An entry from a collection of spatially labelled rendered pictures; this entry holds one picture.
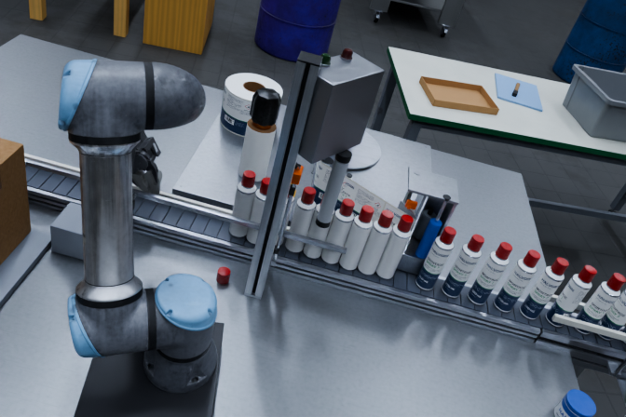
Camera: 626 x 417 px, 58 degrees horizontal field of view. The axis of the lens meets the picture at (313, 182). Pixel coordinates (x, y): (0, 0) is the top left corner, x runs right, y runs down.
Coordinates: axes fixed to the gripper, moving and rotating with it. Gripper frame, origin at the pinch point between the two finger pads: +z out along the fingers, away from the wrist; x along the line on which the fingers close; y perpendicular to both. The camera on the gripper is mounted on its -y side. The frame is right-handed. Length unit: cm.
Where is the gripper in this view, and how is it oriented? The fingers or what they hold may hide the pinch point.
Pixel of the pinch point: (154, 195)
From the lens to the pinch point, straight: 159.9
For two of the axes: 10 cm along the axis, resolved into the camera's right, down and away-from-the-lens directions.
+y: 1.5, -5.6, 8.2
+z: 2.9, 8.1, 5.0
